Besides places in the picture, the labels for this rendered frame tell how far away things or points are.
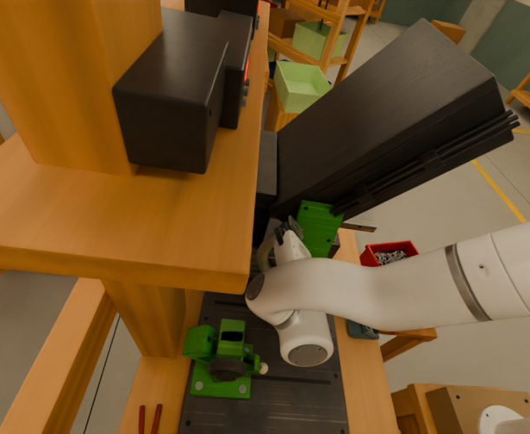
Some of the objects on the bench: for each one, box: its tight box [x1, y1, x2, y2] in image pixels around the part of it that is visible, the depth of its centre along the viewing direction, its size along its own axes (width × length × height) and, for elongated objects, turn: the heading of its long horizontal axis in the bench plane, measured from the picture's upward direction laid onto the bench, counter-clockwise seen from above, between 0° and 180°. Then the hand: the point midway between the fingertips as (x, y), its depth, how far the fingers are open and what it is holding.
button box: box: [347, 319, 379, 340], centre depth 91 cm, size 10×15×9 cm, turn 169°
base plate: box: [178, 218, 349, 434], centre depth 102 cm, size 42×110×2 cm, turn 169°
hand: (289, 232), depth 69 cm, fingers closed on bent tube, 3 cm apart
